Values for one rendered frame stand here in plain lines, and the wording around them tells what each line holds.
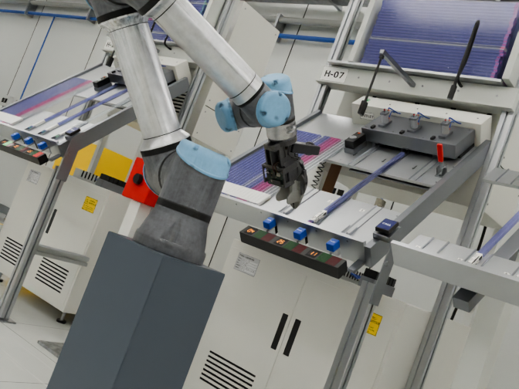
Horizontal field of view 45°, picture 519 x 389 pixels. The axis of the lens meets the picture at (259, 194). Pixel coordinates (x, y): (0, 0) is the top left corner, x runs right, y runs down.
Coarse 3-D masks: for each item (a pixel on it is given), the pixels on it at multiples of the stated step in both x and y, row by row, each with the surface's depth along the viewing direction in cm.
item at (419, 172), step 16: (304, 128) 233; (320, 128) 231; (336, 128) 229; (352, 128) 227; (368, 144) 213; (384, 144) 212; (336, 160) 206; (352, 160) 205; (368, 160) 203; (384, 160) 202; (400, 160) 200; (416, 160) 199; (432, 160) 197; (448, 160) 196; (384, 176) 201; (400, 176) 191; (416, 176) 189; (432, 176) 188
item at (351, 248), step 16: (224, 208) 192; (240, 208) 187; (256, 208) 181; (256, 224) 185; (288, 224) 175; (304, 224) 170; (304, 240) 173; (320, 240) 169; (352, 240) 160; (352, 256) 163
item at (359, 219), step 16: (320, 192) 188; (272, 208) 184; (288, 208) 182; (304, 208) 181; (320, 208) 180; (336, 208) 178; (352, 208) 178; (368, 208) 176; (384, 208) 175; (320, 224) 173; (336, 224) 171; (352, 224) 170; (368, 224) 169; (368, 240) 162
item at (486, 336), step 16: (480, 304) 150; (496, 304) 148; (480, 320) 149; (496, 320) 147; (480, 336) 148; (496, 336) 147; (464, 352) 149; (480, 352) 147; (496, 352) 149; (464, 368) 148; (480, 368) 146; (464, 384) 147; (480, 384) 146
